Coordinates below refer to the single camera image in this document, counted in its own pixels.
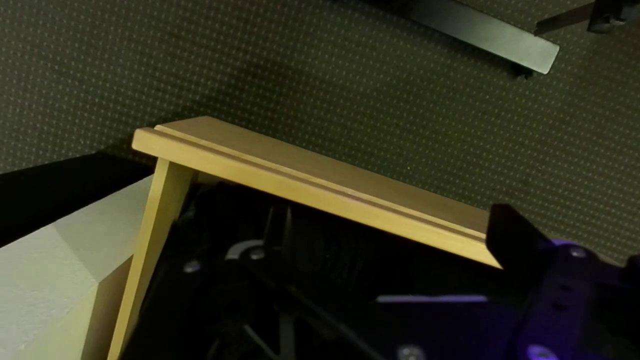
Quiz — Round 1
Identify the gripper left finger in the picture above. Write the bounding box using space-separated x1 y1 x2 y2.
172 201 351 360

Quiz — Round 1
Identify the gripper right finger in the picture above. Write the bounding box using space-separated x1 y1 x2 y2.
486 203 640 360

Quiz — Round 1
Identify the black metal bar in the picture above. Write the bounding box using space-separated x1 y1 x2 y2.
372 0 561 77
534 0 640 37

